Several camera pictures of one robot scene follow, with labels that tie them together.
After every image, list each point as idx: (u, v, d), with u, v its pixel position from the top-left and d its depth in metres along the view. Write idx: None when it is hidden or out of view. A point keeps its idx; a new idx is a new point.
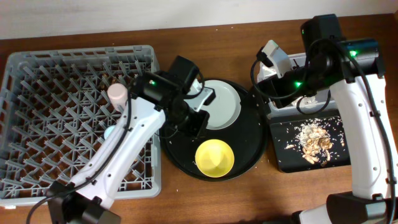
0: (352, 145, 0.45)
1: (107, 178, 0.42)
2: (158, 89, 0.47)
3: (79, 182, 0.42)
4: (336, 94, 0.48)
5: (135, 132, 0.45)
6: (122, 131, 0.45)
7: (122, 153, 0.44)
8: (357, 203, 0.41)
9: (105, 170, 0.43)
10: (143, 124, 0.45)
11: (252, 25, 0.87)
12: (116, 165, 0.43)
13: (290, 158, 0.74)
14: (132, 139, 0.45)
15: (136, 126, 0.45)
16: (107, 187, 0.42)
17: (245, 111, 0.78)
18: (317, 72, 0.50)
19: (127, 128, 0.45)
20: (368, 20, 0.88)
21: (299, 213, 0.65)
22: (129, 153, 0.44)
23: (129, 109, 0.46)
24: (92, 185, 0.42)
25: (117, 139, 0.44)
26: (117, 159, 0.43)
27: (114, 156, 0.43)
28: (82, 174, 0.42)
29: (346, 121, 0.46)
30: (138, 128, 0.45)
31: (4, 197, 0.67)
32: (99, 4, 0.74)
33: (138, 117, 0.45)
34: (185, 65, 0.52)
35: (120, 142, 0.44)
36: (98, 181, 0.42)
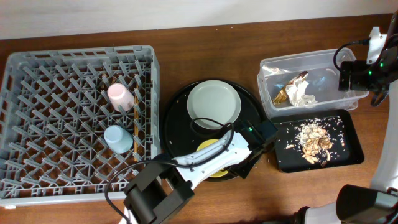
0: (390, 137, 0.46)
1: (201, 173, 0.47)
2: (249, 135, 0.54)
3: (181, 163, 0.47)
4: (393, 88, 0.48)
5: (229, 155, 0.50)
6: (221, 148, 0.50)
7: (219, 163, 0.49)
8: (370, 190, 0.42)
9: (201, 166, 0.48)
10: (236, 152, 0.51)
11: (252, 25, 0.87)
12: (211, 168, 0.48)
13: (290, 158, 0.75)
14: (225, 158, 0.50)
15: (232, 150, 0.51)
16: (198, 180, 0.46)
17: (245, 112, 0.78)
18: (387, 61, 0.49)
19: (226, 148, 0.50)
20: (369, 19, 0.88)
21: (306, 209, 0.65)
22: (219, 165, 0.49)
23: (230, 135, 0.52)
24: (189, 172, 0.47)
25: (214, 151, 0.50)
26: (213, 165, 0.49)
27: (212, 160, 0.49)
28: (185, 158, 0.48)
29: (393, 114, 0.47)
30: (233, 155, 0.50)
31: (4, 197, 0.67)
32: (99, 4, 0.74)
33: (235, 145, 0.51)
34: (272, 128, 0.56)
35: (217, 155, 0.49)
36: (194, 170, 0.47)
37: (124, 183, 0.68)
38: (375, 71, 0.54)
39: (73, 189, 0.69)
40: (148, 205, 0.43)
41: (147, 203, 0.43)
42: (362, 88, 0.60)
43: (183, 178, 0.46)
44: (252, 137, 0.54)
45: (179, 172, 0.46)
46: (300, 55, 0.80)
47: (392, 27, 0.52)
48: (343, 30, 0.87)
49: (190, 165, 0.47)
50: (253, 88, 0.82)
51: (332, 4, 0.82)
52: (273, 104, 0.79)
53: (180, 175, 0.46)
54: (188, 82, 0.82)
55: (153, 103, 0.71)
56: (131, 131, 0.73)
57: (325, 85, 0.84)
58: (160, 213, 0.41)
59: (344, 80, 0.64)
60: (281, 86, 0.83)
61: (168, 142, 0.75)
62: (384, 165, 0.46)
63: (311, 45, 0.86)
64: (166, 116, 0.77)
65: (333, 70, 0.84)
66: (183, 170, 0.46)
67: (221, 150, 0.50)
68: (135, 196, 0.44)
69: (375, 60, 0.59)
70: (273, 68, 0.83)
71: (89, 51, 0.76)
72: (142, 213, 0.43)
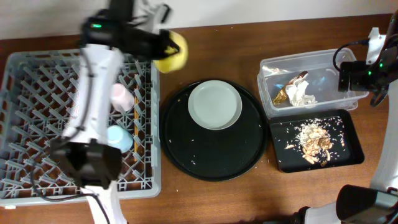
0: (390, 137, 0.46)
1: (93, 122, 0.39)
2: (104, 30, 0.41)
3: (71, 134, 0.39)
4: (393, 89, 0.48)
5: (86, 80, 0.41)
6: (88, 79, 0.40)
7: (97, 97, 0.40)
8: (370, 190, 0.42)
9: (89, 113, 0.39)
10: (105, 68, 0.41)
11: (252, 24, 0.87)
12: (97, 108, 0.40)
13: (290, 158, 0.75)
14: (95, 83, 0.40)
15: (99, 70, 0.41)
16: (98, 130, 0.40)
17: (245, 112, 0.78)
18: (385, 61, 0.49)
19: (91, 74, 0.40)
20: (369, 19, 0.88)
21: (305, 209, 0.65)
22: (100, 98, 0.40)
23: (85, 54, 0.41)
24: (83, 131, 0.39)
25: (86, 88, 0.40)
26: (91, 105, 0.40)
27: (89, 100, 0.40)
28: (71, 126, 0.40)
29: (393, 114, 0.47)
30: (96, 78, 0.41)
31: (4, 197, 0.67)
32: (99, 3, 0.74)
33: (99, 63, 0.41)
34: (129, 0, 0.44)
35: (92, 89, 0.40)
36: (86, 126, 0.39)
37: (124, 183, 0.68)
38: (375, 71, 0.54)
39: (73, 189, 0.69)
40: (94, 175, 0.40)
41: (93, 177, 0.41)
42: (362, 89, 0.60)
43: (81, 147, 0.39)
44: (97, 21, 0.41)
45: (74, 138, 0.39)
46: (300, 55, 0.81)
47: (392, 27, 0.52)
48: (343, 30, 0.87)
49: (79, 129, 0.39)
50: (253, 88, 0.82)
51: (332, 4, 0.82)
52: (273, 104, 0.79)
53: (89, 137, 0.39)
54: (188, 82, 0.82)
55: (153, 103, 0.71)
56: (131, 131, 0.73)
57: (325, 86, 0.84)
58: (106, 170, 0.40)
59: (344, 81, 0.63)
60: (280, 86, 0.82)
61: (168, 141, 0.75)
62: (384, 166, 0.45)
63: (311, 45, 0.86)
64: (166, 116, 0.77)
65: (333, 70, 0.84)
66: (89, 130, 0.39)
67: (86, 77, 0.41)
68: (82, 181, 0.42)
69: (374, 60, 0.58)
70: (273, 68, 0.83)
71: None
72: (98, 182, 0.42)
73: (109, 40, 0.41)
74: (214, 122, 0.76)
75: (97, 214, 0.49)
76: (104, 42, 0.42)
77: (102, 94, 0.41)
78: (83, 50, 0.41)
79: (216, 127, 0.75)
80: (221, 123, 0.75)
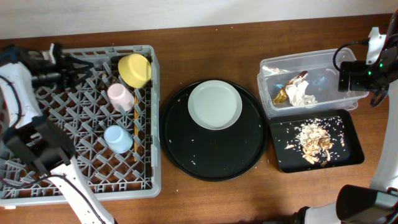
0: (390, 137, 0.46)
1: (30, 111, 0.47)
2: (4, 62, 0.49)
3: (16, 122, 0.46)
4: (394, 89, 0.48)
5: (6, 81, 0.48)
6: (9, 85, 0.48)
7: (23, 94, 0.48)
8: (369, 190, 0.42)
9: (24, 104, 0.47)
10: (17, 73, 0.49)
11: (252, 24, 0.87)
12: (27, 96, 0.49)
13: (291, 158, 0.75)
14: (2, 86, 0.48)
15: (13, 78, 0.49)
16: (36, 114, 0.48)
17: (245, 112, 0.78)
18: (386, 61, 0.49)
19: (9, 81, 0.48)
20: (369, 19, 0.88)
21: (305, 209, 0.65)
22: (25, 93, 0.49)
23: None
24: (27, 118, 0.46)
25: (10, 90, 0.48)
26: (22, 98, 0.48)
27: (18, 97, 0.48)
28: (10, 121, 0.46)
29: (394, 114, 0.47)
30: (18, 83, 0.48)
31: (4, 197, 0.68)
32: (99, 4, 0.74)
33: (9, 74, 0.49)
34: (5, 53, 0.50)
35: (15, 89, 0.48)
36: (26, 114, 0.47)
37: (124, 183, 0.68)
38: (375, 72, 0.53)
39: None
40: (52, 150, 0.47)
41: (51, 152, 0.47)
42: (362, 89, 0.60)
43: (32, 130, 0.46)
44: (5, 53, 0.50)
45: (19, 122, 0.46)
46: (299, 55, 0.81)
47: (392, 27, 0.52)
48: (343, 30, 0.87)
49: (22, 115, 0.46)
50: (253, 88, 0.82)
51: (332, 4, 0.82)
52: (273, 104, 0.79)
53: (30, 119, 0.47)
54: (188, 82, 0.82)
55: (153, 103, 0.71)
56: (131, 131, 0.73)
57: (325, 85, 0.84)
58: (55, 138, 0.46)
59: (344, 81, 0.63)
60: (280, 86, 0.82)
61: (168, 141, 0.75)
62: (383, 166, 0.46)
63: (311, 45, 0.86)
64: (166, 116, 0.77)
65: (333, 70, 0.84)
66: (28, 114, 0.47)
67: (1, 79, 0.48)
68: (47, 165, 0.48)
69: (374, 60, 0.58)
70: (273, 68, 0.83)
71: (89, 51, 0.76)
72: (57, 158, 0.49)
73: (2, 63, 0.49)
74: (213, 122, 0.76)
75: (74, 201, 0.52)
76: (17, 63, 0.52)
77: (27, 92, 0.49)
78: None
79: (215, 127, 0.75)
80: (220, 123, 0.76)
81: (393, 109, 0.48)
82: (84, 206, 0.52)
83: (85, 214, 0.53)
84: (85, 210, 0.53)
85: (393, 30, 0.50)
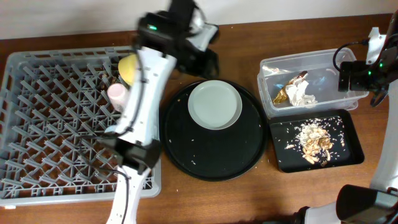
0: (390, 137, 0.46)
1: (139, 124, 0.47)
2: (161, 32, 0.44)
3: (122, 132, 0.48)
4: (394, 90, 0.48)
5: (150, 86, 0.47)
6: (139, 84, 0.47)
7: (146, 102, 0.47)
8: (369, 190, 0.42)
9: (137, 117, 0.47)
10: (155, 74, 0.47)
11: (252, 24, 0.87)
12: (146, 113, 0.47)
13: (291, 158, 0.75)
14: (152, 89, 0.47)
15: (150, 76, 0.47)
16: (135, 130, 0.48)
17: (245, 111, 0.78)
18: (385, 61, 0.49)
19: (142, 80, 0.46)
20: (369, 20, 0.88)
21: (305, 209, 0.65)
22: (150, 99, 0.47)
23: (140, 60, 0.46)
24: (130, 132, 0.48)
25: (137, 94, 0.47)
26: (142, 107, 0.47)
27: (143, 103, 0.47)
28: (122, 125, 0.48)
29: (393, 114, 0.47)
30: (150, 84, 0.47)
31: (4, 196, 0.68)
32: (99, 4, 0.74)
33: (150, 68, 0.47)
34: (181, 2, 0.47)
35: (142, 94, 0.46)
36: (134, 127, 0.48)
37: None
38: (375, 72, 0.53)
39: (73, 189, 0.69)
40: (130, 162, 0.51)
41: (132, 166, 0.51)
42: (362, 89, 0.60)
43: (129, 142, 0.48)
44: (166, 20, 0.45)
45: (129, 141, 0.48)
46: (299, 55, 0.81)
47: (392, 27, 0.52)
48: (343, 30, 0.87)
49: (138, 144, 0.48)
50: (253, 88, 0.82)
51: (332, 4, 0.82)
52: (273, 104, 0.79)
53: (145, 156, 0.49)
54: (188, 82, 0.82)
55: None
56: None
57: (325, 85, 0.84)
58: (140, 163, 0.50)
59: (344, 81, 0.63)
60: (280, 86, 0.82)
61: (168, 141, 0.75)
62: (383, 166, 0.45)
63: (311, 45, 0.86)
64: (166, 116, 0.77)
65: (333, 70, 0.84)
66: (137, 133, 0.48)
67: (142, 85, 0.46)
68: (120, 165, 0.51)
69: (374, 60, 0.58)
70: (272, 68, 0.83)
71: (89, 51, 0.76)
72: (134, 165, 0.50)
73: (138, 59, 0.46)
74: (212, 122, 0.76)
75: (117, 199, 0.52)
76: (160, 46, 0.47)
77: (146, 102, 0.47)
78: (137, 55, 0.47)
79: (214, 126, 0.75)
80: (220, 123, 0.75)
81: (393, 108, 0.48)
82: (120, 209, 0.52)
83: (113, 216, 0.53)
84: (118, 212, 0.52)
85: (393, 30, 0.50)
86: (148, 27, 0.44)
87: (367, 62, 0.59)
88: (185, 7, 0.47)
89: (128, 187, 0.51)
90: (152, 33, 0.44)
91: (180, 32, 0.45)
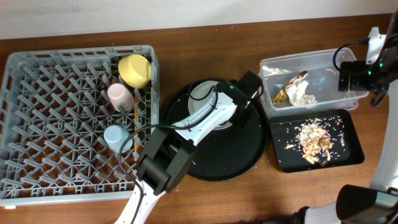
0: (390, 136, 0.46)
1: (198, 130, 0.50)
2: (234, 91, 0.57)
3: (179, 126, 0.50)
4: (394, 89, 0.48)
5: (219, 112, 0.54)
6: (209, 107, 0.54)
7: (206, 119, 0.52)
8: (369, 190, 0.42)
9: (197, 126, 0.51)
10: (224, 108, 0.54)
11: (252, 24, 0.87)
12: (206, 126, 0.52)
13: (290, 158, 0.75)
14: (218, 116, 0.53)
15: (221, 107, 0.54)
16: (197, 137, 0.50)
17: None
18: (385, 61, 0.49)
19: (214, 107, 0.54)
20: (369, 20, 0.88)
21: (305, 209, 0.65)
22: (210, 119, 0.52)
23: (216, 95, 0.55)
24: (188, 132, 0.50)
25: (204, 112, 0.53)
26: (201, 121, 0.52)
27: (203, 118, 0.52)
28: (181, 122, 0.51)
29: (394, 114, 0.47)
30: (222, 111, 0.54)
31: (4, 196, 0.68)
32: (99, 4, 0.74)
33: (221, 102, 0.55)
34: (254, 78, 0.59)
35: (208, 114, 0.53)
36: (193, 130, 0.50)
37: (124, 183, 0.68)
38: (375, 72, 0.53)
39: (73, 189, 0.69)
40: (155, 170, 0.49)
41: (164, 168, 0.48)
42: (362, 89, 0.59)
43: (184, 139, 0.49)
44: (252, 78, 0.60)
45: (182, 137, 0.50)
46: (299, 55, 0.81)
47: (392, 26, 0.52)
48: (343, 30, 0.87)
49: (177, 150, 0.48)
50: None
51: (331, 4, 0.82)
52: (273, 104, 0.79)
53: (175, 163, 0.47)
54: (188, 82, 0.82)
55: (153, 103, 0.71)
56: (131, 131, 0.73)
57: (325, 85, 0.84)
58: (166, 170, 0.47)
59: (344, 81, 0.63)
60: (280, 86, 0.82)
61: None
62: (383, 166, 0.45)
63: (311, 45, 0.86)
64: (166, 116, 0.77)
65: (333, 70, 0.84)
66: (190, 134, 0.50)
67: (211, 109, 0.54)
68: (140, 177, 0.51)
69: (374, 60, 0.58)
70: (273, 68, 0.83)
71: (89, 51, 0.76)
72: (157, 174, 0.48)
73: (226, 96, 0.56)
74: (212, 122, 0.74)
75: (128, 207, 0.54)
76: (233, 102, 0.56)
77: (207, 121, 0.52)
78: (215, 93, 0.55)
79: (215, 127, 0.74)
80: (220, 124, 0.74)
81: (393, 107, 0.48)
82: (128, 218, 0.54)
83: (120, 221, 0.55)
84: (125, 219, 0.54)
85: (393, 30, 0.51)
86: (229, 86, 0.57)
87: (367, 62, 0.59)
88: (254, 84, 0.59)
89: (140, 203, 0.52)
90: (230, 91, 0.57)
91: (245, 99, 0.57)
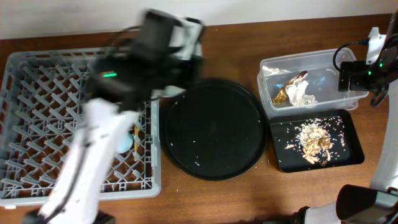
0: (390, 136, 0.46)
1: (77, 204, 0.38)
2: (120, 80, 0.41)
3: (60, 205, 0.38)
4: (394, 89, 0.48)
5: (96, 147, 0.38)
6: (82, 148, 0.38)
7: (73, 177, 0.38)
8: (369, 190, 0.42)
9: (78, 185, 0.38)
10: (103, 135, 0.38)
11: (252, 24, 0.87)
12: (87, 185, 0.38)
13: (290, 158, 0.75)
14: (98, 153, 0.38)
15: (97, 138, 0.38)
16: (88, 206, 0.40)
17: (245, 112, 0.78)
18: (386, 61, 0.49)
19: (83, 143, 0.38)
20: (369, 20, 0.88)
21: (305, 209, 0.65)
22: (85, 180, 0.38)
23: (92, 111, 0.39)
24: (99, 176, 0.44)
25: (77, 160, 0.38)
26: (78, 175, 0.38)
27: (80, 166, 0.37)
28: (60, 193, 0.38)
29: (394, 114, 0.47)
30: (97, 149, 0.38)
31: (4, 197, 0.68)
32: (99, 4, 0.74)
33: (88, 124, 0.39)
34: (164, 26, 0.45)
35: (79, 167, 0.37)
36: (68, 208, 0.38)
37: (124, 183, 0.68)
38: (375, 71, 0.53)
39: None
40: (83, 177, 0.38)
41: (98, 156, 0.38)
42: (362, 89, 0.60)
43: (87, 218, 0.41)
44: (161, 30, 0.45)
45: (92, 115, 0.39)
46: (298, 55, 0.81)
47: (392, 25, 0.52)
48: (343, 30, 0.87)
49: (85, 145, 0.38)
50: (253, 88, 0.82)
51: (332, 4, 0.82)
52: (273, 104, 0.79)
53: (93, 155, 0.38)
54: None
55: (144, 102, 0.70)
56: (131, 131, 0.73)
57: (325, 85, 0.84)
58: (105, 159, 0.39)
59: (344, 81, 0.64)
60: (280, 86, 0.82)
61: (169, 143, 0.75)
62: (383, 166, 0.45)
63: (311, 45, 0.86)
64: (166, 116, 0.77)
65: (333, 70, 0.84)
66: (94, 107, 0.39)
67: (82, 149, 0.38)
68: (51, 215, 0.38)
69: (374, 60, 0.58)
70: (273, 68, 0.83)
71: (89, 51, 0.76)
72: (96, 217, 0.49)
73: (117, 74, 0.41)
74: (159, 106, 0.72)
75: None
76: (143, 63, 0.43)
77: (84, 173, 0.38)
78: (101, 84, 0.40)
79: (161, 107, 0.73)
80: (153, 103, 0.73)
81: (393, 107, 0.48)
82: None
83: None
84: None
85: (393, 30, 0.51)
86: (104, 73, 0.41)
87: (368, 62, 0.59)
88: (160, 38, 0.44)
89: None
90: (111, 81, 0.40)
91: (161, 61, 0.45)
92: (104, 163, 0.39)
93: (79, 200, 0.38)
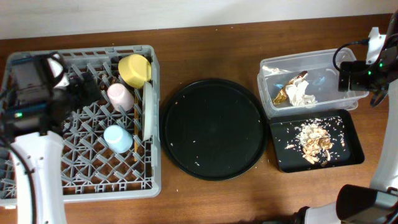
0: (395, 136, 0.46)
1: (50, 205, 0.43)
2: (25, 116, 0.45)
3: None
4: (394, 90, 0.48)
5: (38, 170, 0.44)
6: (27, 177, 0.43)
7: (39, 188, 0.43)
8: (369, 190, 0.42)
9: (38, 200, 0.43)
10: (40, 158, 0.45)
11: (252, 24, 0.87)
12: (50, 182, 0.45)
13: (290, 158, 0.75)
14: (44, 173, 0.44)
15: (35, 161, 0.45)
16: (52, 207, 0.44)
17: (244, 111, 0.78)
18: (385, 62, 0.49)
19: (29, 171, 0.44)
20: (368, 20, 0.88)
21: (306, 209, 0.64)
22: (45, 195, 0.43)
23: (17, 152, 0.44)
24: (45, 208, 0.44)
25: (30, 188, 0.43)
26: (37, 193, 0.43)
27: (36, 190, 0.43)
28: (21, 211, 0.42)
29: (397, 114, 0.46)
30: (40, 168, 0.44)
31: (4, 196, 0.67)
32: (99, 4, 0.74)
33: (38, 157, 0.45)
34: (23, 65, 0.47)
35: (33, 186, 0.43)
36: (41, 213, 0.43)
37: (124, 183, 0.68)
38: (375, 72, 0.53)
39: (73, 189, 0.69)
40: (40, 202, 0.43)
41: (45, 175, 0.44)
42: (362, 89, 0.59)
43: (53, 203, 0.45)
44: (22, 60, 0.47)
45: (17, 152, 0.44)
46: (299, 55, 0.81)
47: (392, 25, 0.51)
48: (343, 30, 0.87)
49: (30, 172, 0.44)
50: (253, 88, 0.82)
51: (332, 4, 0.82)
52: (273, 104, 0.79)
53: (41, 173, 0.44)
54: (188, 82, 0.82)
55: (147, 94, 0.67)
56: (131, 131, 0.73)
57: (325, 85, 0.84)
58: (51, 172, 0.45)
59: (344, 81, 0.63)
60: (280, 86, 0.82)
61: (169, 144, 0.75)
62: (384, 165, 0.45)
63: (311, 45, 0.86)
64: (166, 116, 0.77)
65: (333, 70, 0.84)
66: (19, 143, 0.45)
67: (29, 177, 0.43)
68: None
69: (374, 60, 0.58)
70: (272, 68, 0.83)
71: (89, 51, 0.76)
72: None
73: (38, 112, 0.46)
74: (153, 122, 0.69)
75: None
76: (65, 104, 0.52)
77: (51, 182, 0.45)
78: (13, 150, 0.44)
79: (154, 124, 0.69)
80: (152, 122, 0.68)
81: (393, 109, 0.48)
82: None
83: None
84: None
85: (392, 32, 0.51)
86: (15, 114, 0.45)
87: (369, 63, 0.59)
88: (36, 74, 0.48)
89: None
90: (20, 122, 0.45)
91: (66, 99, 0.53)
92: (53, 175, 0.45)
93: (48, 198, 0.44)
